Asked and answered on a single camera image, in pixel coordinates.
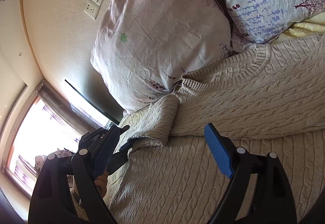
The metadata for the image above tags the beige cable-knit sweater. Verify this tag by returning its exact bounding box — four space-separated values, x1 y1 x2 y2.
105 35 324 223

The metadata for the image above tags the person's left hand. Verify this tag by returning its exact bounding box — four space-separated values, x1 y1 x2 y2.
94 170 108 198

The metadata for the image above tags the pink floral pillow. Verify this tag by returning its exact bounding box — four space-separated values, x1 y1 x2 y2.
91 0 232 114

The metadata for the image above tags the yellow patterned bed sheet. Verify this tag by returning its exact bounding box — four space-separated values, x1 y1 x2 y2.
272 12 325 44

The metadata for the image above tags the dark wall-mounted screen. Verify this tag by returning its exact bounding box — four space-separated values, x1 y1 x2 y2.
64 80 119 128

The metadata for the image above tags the window with frame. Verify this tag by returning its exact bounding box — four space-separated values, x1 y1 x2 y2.
1 81 108 197

